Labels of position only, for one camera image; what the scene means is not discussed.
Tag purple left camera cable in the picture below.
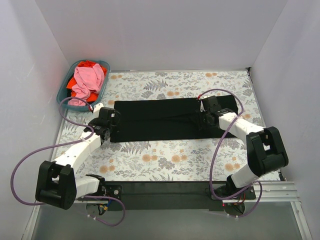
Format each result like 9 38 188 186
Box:
10 96 126 227

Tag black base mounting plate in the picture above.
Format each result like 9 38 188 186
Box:
97 181 224 212

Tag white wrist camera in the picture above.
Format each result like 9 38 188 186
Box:
198 98 205 112
88 102 104 114

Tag purple camera cable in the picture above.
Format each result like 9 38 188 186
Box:
197 88 263 219
10 96 126 227

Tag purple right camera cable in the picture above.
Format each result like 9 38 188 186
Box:
197 88 263 219

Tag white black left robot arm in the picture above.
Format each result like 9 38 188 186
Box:
35 105 121 210

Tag orange t shirt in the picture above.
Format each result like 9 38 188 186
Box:
65 60 108 101

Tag black t shirt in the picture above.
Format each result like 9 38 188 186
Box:
110 97 224 143

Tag pink t shirt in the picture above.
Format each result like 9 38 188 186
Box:
67 63 105 107

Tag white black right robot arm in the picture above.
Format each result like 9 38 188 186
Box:
197 95 289 200

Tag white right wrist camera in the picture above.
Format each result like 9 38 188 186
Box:
198 98 205 112

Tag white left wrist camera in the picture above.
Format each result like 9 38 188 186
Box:
88 102 104 114

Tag floral patterned table mat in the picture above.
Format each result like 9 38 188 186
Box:
49 70 281 182

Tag teal plastic laundry basket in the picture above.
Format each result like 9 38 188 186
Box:
56 60 110 112

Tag aluminium frame rail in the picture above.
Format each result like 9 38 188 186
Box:
23 181 312 240

